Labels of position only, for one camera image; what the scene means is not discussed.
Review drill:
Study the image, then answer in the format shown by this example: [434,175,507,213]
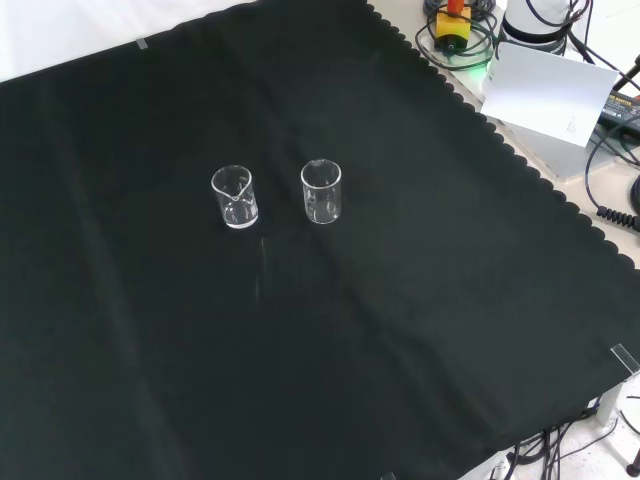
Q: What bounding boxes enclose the clear glass beaker with spout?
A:
[210,165,260,231]

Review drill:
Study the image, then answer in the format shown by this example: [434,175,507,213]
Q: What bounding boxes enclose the black bench cloth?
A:
[0,0,640,480]

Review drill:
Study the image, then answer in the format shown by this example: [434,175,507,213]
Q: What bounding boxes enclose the yellow stop button box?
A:
[433,0,473,53]

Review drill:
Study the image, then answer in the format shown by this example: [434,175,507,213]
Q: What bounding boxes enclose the pale white board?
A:
[479,41,620,148]

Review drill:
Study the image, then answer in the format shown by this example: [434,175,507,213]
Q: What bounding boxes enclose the black power adapter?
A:
[597,89,640,127]

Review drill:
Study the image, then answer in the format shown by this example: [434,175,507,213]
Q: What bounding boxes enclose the black tripod leg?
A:
[612,53,640,94]

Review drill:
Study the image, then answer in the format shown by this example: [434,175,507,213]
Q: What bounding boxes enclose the white bench leg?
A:
[594,378,640,471]

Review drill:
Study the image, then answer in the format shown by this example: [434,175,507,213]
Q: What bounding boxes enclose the black coiled cable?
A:
[596,205,640,229]

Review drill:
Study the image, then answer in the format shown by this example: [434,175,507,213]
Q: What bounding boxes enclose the black floor cable bundle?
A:
[507,419,640,480]

